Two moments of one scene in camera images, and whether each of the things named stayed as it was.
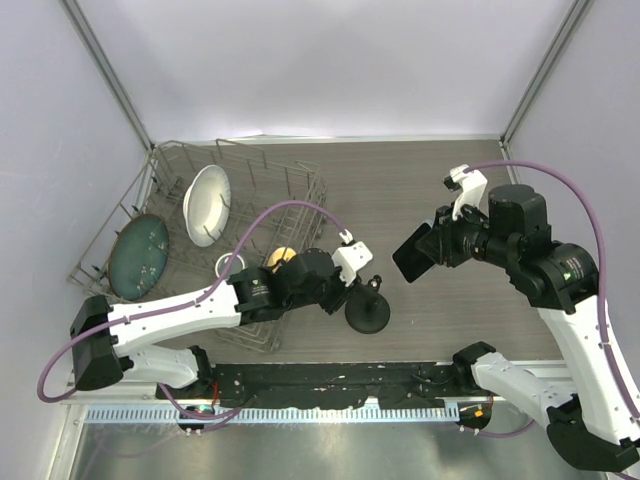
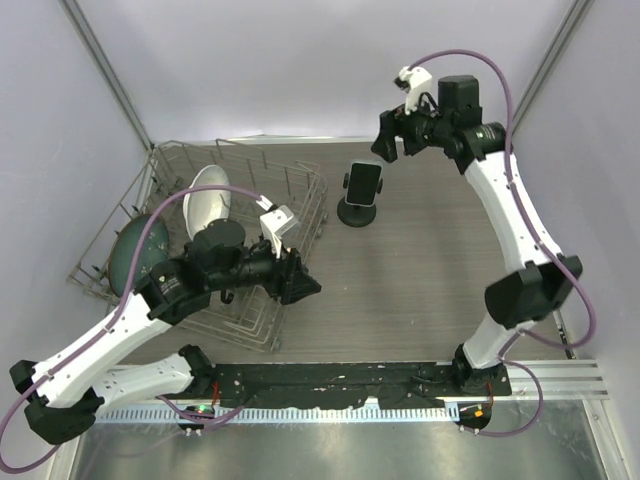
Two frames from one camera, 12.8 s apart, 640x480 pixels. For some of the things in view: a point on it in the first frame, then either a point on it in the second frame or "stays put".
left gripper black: [341, 295] -> [290, 280]
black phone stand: [367, 311] -> [358, 207]
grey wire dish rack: [203, 213] stays put
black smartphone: [409, 260] -> [363, 184]
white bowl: [206, 205] stays put
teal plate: [137, 256] stays put
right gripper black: [440, 243] -> [394, 124]
